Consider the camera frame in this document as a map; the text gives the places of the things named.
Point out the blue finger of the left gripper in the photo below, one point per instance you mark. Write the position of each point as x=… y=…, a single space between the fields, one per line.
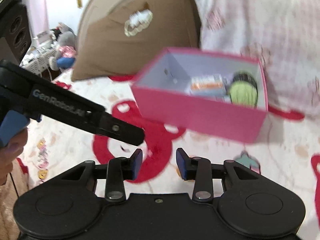
x=104 y=124

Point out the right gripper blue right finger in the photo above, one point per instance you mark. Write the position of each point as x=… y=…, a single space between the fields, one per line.
x=199 y=170

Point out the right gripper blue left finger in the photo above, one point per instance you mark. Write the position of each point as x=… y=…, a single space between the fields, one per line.
x=121 y=169

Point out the clear orange-labelled plastic case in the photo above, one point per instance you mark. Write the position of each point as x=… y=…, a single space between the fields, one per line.
x=212 y=85

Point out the green yarn ball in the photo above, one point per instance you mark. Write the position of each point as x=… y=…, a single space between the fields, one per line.
x=243 y=90

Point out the person's left hand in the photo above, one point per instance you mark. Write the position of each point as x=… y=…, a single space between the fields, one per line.
x=10 y=152

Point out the white cluttered side table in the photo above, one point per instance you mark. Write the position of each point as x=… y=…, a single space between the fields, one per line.
x=37 y=57

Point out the grey plush toy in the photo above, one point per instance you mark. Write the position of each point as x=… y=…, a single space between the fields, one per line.
x=66 y=51

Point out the pink cardboard box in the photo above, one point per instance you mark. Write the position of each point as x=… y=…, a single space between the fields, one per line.
x=161 y=91

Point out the brown pillow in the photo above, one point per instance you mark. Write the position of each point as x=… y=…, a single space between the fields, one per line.
x=109 y=52

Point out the red bear print blanket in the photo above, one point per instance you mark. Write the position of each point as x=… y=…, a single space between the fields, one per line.
x=286 y=150

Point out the pink checked pillow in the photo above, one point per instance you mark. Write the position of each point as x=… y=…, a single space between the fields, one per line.
x=282 y=34

